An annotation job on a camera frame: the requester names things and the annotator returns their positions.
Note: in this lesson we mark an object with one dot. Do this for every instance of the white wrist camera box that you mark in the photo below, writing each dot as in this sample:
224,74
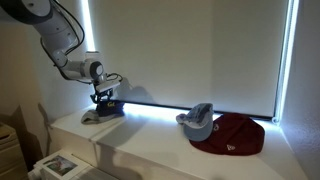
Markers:
107,85

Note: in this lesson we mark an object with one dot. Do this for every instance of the maroon cap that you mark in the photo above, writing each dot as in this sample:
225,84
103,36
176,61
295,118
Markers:
235,136

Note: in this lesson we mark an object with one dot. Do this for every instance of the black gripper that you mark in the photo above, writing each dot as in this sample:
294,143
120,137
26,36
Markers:
103,94

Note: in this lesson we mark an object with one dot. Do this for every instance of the brown cardboard box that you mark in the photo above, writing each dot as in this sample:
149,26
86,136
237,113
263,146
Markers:
10,153

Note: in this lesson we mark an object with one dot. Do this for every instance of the white framed picture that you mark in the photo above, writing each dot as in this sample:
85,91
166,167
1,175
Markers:
60,165

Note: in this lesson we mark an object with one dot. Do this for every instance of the dark blue cap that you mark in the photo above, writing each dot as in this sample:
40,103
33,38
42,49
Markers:
111,109

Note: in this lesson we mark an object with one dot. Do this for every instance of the light blue cap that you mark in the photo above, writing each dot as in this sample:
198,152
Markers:
199,126

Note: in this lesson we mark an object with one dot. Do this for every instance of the white window roller blind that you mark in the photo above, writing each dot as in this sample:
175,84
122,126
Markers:
186,50

